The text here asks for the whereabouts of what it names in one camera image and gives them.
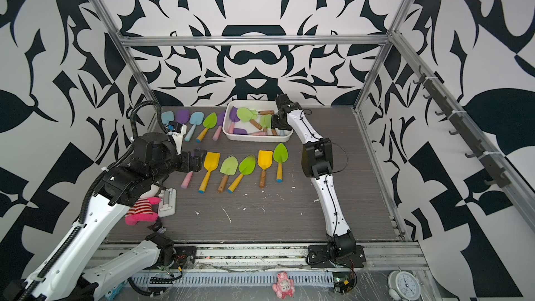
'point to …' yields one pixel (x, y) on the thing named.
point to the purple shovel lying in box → (242, 132)
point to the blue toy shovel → (196, 118)
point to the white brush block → (167, 205)
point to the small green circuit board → (343, 281)
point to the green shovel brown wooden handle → (265, 123)
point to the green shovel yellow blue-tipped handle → (280, 154)
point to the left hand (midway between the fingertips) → (190, 146)
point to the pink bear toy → (284, 287)
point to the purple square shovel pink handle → (182, 116)
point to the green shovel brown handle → (245, 115)
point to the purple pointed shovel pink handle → (187, 180)
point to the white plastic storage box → (265, 136)
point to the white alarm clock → (403, 286)
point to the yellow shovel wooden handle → (264, 161)
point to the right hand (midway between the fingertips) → (276, 121)
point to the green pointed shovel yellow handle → (246, 166)
